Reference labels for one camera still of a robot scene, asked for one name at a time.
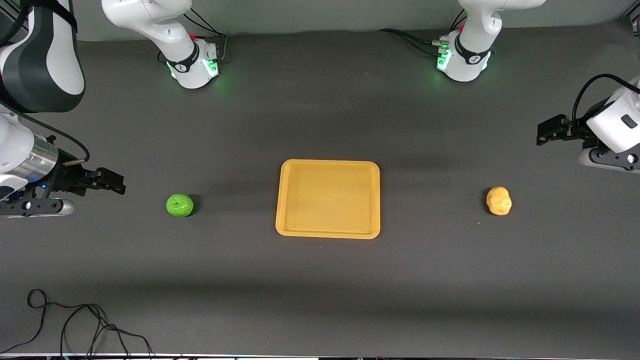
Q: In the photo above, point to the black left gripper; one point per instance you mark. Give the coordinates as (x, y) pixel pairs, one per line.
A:
(573, 133)

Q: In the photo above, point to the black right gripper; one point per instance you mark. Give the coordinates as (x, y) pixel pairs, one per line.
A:
(68, 178)

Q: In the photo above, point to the green apple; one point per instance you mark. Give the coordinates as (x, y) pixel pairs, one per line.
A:
(179, 206)

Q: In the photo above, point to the yellow potato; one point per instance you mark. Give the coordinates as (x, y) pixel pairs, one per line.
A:
(499, 201)

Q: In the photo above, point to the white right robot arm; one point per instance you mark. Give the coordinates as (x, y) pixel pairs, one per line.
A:
(50, 60)

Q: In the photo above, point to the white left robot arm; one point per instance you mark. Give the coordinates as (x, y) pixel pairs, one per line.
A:
(472, 50)

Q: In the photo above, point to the yellow plastic tray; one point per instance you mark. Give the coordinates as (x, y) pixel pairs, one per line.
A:
(327, 200)

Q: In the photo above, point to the dark grey table cloth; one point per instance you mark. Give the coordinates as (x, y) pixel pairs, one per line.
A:
(320, 280)

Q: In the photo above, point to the black metal frame rail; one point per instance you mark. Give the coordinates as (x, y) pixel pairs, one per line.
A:
(9, 16)

